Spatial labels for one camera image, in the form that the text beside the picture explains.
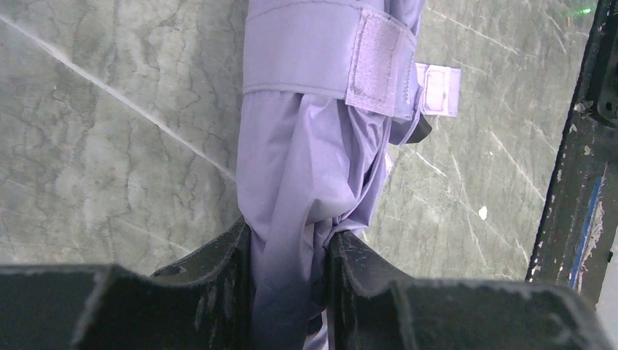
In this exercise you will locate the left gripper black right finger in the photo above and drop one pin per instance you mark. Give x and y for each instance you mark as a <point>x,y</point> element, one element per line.
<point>374,305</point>

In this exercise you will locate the white and black folding umbrella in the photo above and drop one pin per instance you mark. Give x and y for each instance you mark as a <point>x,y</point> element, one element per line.
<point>328,86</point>

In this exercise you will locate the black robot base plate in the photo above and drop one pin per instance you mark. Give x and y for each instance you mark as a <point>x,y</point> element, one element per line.
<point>573,245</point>

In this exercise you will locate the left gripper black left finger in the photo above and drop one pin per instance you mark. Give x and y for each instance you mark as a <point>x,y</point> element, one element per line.
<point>198,302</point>

